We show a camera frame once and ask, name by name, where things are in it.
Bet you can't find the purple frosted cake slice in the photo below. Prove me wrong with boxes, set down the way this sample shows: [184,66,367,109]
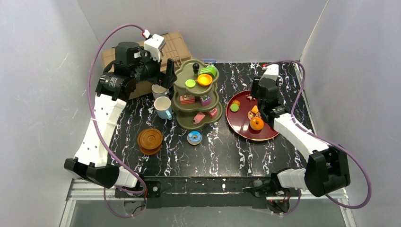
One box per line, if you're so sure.
[200,95,212,106]

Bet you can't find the green three-tier serving stand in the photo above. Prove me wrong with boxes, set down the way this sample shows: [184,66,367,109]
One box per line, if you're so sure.
[172,59,222,131]

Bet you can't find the red round lacquer tray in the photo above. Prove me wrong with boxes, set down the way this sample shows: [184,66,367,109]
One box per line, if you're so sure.
[226,90,279,141]

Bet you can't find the orange glazed donut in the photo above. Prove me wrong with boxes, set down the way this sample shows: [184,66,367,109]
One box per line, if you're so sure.
[250,117,264,131]

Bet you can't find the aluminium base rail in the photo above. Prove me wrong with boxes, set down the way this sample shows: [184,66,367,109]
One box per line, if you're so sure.
[67,176,346,214]

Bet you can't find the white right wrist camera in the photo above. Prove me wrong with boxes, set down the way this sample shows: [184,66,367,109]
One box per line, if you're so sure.
[261,64,279,82]

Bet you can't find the orange flower cookie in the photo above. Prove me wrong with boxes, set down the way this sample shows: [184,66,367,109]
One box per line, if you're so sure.
[232,100,240,106]

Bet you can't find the green macaron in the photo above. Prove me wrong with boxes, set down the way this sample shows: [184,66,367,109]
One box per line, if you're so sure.
[230,103,239,113]
[185,79,197,88]

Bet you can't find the green cube sweet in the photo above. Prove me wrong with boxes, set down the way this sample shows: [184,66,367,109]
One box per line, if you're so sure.
[199,65,217,79]

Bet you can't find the red layered cake square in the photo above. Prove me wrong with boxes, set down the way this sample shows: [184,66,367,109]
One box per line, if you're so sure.
[180,95,195,105]

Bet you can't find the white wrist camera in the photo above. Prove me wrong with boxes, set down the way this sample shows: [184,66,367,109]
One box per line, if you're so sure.
[142,29,166,62]
[261,64,279,82]

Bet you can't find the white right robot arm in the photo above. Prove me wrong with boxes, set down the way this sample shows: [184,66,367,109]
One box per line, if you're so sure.
[251,75,350,197]

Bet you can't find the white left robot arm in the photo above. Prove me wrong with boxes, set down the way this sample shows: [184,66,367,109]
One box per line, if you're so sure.
[64,39,177,189]

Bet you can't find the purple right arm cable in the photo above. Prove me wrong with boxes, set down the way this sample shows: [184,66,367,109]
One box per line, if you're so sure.
[263,60,373,217]

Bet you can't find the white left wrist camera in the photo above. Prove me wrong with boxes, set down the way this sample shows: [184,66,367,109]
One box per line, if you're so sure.
[142,29,166,62]

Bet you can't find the blue frosted donut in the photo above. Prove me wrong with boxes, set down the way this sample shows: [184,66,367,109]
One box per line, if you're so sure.
[187,131,202,146]

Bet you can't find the blue mug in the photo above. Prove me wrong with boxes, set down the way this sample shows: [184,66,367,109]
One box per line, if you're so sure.
[154,96,173,120]

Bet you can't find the white cup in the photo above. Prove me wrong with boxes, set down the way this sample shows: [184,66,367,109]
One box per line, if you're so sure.
[151,84,169,100]

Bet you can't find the pink sprinkled cake slice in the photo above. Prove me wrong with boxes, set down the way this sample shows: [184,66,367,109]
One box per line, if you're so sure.
[207,108,218,119]

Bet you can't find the stacked brown wooden coasters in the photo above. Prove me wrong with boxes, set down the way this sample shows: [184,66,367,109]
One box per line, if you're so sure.
[137,128,163,156]

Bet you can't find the square yellow cracker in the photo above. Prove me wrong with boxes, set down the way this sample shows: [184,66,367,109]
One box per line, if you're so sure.
[250,105,259,114]

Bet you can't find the tan plastic toolbox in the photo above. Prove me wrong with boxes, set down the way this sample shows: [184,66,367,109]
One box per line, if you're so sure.
[96,32,192,101]

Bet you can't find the pink swirl roll cake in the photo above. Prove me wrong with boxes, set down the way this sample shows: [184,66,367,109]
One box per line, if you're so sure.
[192,112,206,125]

